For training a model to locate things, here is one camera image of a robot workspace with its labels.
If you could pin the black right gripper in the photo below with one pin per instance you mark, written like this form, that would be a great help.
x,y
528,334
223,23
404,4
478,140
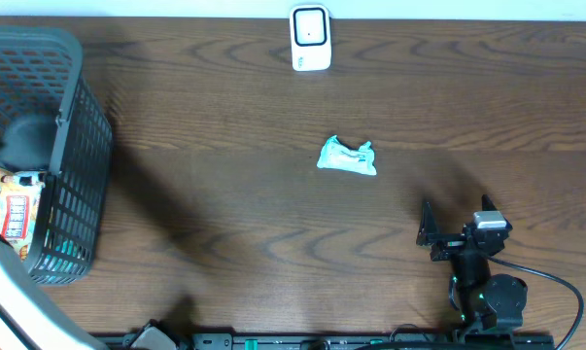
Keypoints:
x,y
429,234

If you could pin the mint green wipes pack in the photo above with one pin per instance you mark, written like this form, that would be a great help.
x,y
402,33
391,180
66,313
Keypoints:
x,y
335,155

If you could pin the yellow wet wipes pack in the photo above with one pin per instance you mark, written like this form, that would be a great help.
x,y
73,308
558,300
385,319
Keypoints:
x,y
20,195

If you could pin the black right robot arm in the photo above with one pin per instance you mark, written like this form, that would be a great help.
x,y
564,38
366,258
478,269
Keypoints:
x,y
487,302

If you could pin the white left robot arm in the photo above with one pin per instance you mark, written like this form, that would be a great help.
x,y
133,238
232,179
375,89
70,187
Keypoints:
x,y
28,317

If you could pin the dark grey plastic basket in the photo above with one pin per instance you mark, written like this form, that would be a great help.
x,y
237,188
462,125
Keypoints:
x,y
51,122

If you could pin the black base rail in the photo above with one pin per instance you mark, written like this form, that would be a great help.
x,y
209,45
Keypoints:
x,y
227,341

